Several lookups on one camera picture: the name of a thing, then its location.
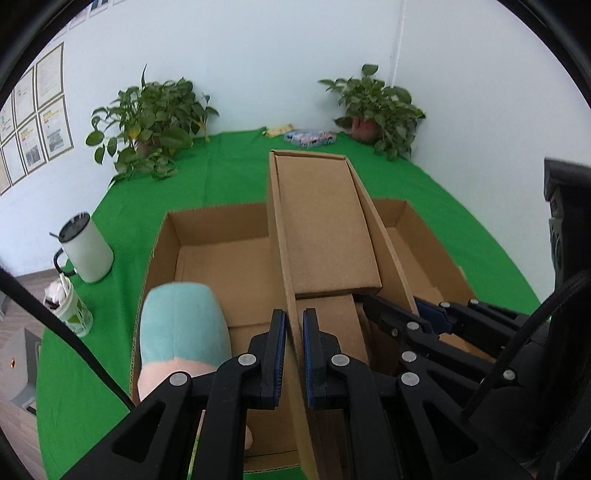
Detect narrow cardboard tray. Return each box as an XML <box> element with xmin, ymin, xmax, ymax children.
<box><xmin>267</xmin><ymin>149</ymin><xmax>419</xmax><ymax>480</ymax></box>

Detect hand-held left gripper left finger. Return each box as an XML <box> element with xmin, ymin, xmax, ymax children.
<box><xmin>60</xmin><ymin>308</ymin><xmax>288</xmax><ymax>480</ymax></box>

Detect teal and pink plush toy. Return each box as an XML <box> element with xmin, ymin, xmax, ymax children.
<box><xmin>137</xmin><ymin>282</ymin><xmax>254</xmax><ymax>450</ymax></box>

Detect green table cloth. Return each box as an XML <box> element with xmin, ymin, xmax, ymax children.
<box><xmin>34</xmin><ymin>129</ymin><xmax>543</xmax><ymax>480</ymax></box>

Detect green printed paper cup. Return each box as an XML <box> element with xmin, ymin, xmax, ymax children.
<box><xmin>43</xmin><ymin>275</ymin><xmax>94</xmax><ymax>337</ymax></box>

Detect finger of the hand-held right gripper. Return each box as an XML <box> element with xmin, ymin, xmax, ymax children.
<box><xmin>414</xmin><ymin>298</ymin><xmax>551</xmax><ymax>360</ymax></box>
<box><xmin>353</xmin><ymin>292</ymin><xmax>523</xmax><ymax>391</ymax></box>

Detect large cardboard box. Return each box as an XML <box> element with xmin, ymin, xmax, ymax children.
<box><xmin>128</xmin><ymin>198</ymin><xmax>478</xmax><ymax>474</ymax></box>

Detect grey cabinet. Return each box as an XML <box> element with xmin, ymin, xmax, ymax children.
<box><xmin>0</xmin><ymin>328</ymin><xmax>42</xmax><ymax>416</ymax></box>

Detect bushy potted plant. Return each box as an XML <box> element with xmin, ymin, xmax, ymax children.
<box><xmin>85</xmin><ymin>65</ymin><xmax>220</xmax><ymax>188</ymax></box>

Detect black cable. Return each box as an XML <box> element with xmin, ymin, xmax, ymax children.
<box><xmin>0</xmin><ymin>268</ymin><xmax>137</xmax><ymax>411</ymax></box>
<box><xmin>462</xmin><ymin>271</ymin><xmax>591</xmax><ymax>418</ymax></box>

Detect white wall conduit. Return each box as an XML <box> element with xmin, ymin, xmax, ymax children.
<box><xmin>392</xmin><ymin>0</ymin><xmax>409</xmax><ymax>88</ymax></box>

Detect potted plant in red pot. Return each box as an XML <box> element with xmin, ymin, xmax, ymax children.
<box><xmin>318</xmin><ymin>64</ymin><xmax>426</xmax><ymax>161</ymax></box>

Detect white tumbler with black lid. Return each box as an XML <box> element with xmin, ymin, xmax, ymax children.
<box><xmin>48</xmin><ymin>211</ymin><xmax>115</xmax><ymax>284</ymax></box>

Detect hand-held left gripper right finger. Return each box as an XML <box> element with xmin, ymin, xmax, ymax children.
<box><xmin>302</xmin><ymin>308</ymin><xmax>532</xmax><ymax>480</ymax></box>

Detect colourful printed packet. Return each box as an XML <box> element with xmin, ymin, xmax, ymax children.
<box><xmin>283</xmin><ymin>129</ymin><xmax>338</xmax><ymax>147</ymax></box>

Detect group of wall documents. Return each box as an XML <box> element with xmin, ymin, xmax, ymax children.
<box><xmin>0</xmin><ymin>0</ymin><xmax>125</xmax><ymax>197</ymax></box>

